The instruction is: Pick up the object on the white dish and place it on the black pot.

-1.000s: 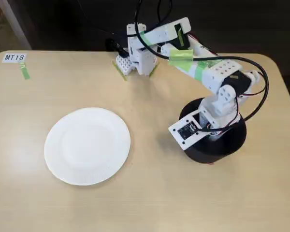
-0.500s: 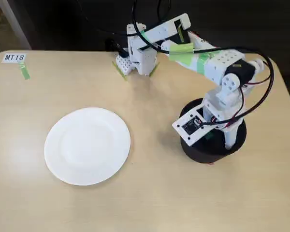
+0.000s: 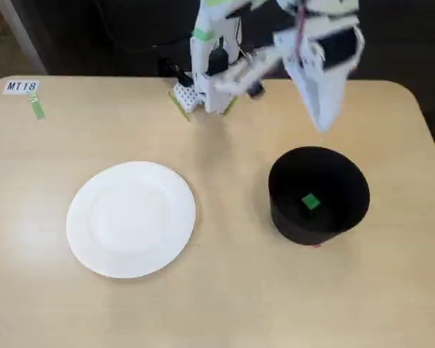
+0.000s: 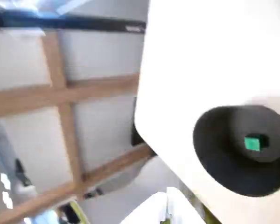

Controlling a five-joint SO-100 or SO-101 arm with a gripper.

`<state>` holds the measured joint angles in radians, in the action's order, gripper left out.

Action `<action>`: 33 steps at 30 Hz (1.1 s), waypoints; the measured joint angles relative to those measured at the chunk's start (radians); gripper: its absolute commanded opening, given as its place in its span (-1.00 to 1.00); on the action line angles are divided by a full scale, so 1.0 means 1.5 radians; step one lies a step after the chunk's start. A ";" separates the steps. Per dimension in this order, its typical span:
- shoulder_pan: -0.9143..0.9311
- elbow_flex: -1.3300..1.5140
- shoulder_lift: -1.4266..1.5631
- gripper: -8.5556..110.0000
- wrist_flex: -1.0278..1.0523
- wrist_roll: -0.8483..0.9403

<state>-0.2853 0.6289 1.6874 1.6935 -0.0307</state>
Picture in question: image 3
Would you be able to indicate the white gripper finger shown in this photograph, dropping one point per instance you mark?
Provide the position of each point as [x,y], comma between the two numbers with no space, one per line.
[335,98]
[306,90]

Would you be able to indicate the small green cube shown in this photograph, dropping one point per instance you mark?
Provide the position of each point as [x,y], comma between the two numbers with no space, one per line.
[310,201]

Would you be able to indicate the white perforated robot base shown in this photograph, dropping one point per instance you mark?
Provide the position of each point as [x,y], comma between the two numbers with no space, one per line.
[185,95]

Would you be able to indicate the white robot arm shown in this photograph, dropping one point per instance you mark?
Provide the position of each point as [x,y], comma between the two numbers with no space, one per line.
[200,54]

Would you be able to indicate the black round pot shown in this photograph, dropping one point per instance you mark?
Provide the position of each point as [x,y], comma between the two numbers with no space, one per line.
[293,170]

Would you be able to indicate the green tape strip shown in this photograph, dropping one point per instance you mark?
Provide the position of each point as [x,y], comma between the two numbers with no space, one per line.
[179,107]
[36,107]
[230,107]

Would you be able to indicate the black plug connector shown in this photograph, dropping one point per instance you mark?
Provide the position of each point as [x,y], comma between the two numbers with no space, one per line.
[172,70]

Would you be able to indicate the white paper plate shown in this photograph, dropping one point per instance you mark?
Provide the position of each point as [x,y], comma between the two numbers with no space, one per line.
[130,221]

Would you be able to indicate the white MT18 paper label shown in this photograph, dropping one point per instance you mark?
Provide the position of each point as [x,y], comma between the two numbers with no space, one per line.
[21,86]

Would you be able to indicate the small white wrist camera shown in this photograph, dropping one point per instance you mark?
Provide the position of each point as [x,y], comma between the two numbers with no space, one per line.
[246,81]

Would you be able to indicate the white metal post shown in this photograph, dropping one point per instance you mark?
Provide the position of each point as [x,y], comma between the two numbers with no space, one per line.
[23,36]

